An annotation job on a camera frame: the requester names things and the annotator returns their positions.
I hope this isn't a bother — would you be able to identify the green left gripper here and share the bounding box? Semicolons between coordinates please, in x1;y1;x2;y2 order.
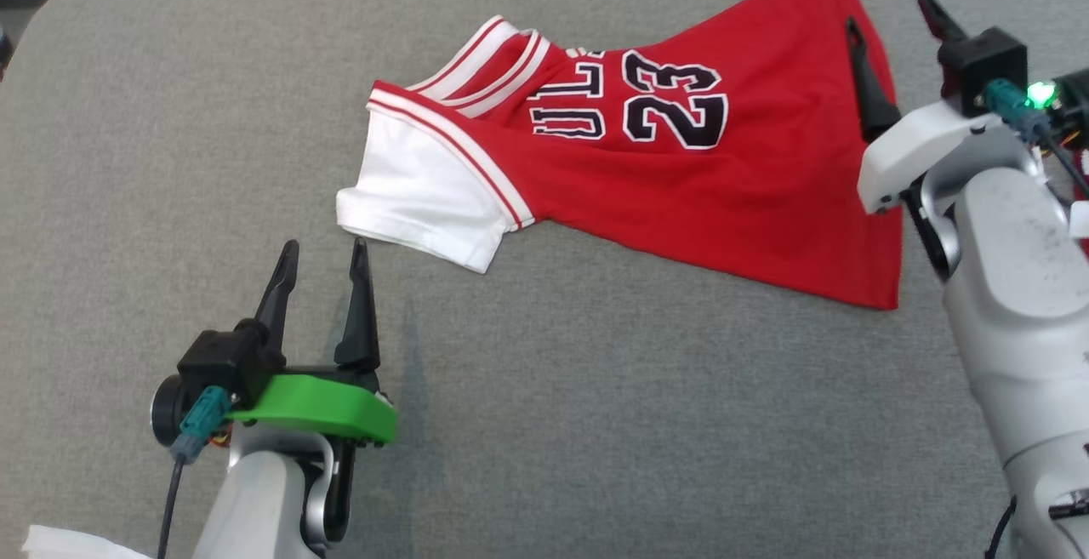
225;237;399;449

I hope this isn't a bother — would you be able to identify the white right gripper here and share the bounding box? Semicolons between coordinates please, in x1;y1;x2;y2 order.
845;0;1044;216

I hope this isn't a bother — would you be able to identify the red number 23 jersey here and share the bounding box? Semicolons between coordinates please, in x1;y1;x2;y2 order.
336;0;904;311

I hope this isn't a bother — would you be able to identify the grey fabric sofa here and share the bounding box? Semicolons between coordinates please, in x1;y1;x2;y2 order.
0;0;1089;559

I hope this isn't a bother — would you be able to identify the left cable with teal connector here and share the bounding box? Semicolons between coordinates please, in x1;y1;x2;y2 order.
156;386;232;559

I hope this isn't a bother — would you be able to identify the white left cable label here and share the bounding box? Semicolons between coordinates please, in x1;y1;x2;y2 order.
21;524;154;559

